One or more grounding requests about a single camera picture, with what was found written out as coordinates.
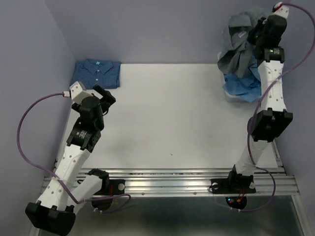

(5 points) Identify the grey long sleeve shirt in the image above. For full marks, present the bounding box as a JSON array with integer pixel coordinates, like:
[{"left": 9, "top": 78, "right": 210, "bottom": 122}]
[{"left": 217, "top": 7, "right": 270, "bottom": 78}]

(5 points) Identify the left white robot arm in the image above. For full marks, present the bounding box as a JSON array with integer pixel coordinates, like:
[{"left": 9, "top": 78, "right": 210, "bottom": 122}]
[{"left": 25, "top": 82, "right": 116, "bottom": 236}]

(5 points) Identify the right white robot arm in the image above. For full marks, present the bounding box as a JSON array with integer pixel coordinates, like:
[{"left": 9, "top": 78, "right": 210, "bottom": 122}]
[{"left": 209, "top": 13, "right": 293, "bottom": 194}]

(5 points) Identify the folded blue checkered shirt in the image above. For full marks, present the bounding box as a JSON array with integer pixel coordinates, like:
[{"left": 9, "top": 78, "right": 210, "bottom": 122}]
[{"left": 69, "top": 59, "right": 121, "bottom": 89}]

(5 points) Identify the light blue shirt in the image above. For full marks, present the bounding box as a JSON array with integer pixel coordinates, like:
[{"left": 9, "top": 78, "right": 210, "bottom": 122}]
[{"left": 222, "top": 56, "right": 261, "bottom": 102}]

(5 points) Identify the white plastic basket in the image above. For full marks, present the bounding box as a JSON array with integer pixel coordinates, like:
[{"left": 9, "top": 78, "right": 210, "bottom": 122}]
[{"left": 220, "top": 73, "right": 246, "bottom": 103}]

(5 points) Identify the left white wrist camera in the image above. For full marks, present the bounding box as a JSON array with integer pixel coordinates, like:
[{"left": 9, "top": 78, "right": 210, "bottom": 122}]
[{"left": 70, "top": 81, "right": 92, "bottom": 105}]

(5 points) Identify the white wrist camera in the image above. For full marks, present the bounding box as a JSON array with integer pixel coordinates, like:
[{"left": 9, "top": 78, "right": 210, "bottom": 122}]
[
  {"left": 272, "top": 2, "right": 289, "bottom": 19},
  {"left": 70, "top": 81, "right": 92, "bottom": 105}
]

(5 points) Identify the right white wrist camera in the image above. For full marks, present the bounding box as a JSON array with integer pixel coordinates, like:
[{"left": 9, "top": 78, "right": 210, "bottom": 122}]
[{"left": 272, "top": 2, "right": 289, "bottom": 19}]

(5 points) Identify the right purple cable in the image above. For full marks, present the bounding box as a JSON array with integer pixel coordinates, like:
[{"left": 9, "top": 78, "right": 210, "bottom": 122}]
[{"left": 214, "top": 1, "right": 315, "bottom": 213}]

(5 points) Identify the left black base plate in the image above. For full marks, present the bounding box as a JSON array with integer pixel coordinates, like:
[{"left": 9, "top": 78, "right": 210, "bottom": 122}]
[{"left": 95, "top": 179, "right": 125, "bottom": 196}]

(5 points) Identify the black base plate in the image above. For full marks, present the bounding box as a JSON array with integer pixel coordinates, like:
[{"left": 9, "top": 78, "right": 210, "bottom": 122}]
[
  {"left": 95, "top": 179, "right": 125, "bottom": 196},
  {"left": 210, "top": 178, "right": 256, "bottom": 195}
]

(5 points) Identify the aluminium mounting rail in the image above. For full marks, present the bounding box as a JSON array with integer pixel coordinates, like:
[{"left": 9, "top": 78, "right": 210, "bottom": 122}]
[{"left": 43, "top": 147, "right": 301, "bottom": 197}]

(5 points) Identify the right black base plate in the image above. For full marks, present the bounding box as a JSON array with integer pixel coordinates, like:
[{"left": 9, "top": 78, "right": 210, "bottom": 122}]
[{"left": 210, "top": 178, "right": 256, "bottom": 195}]

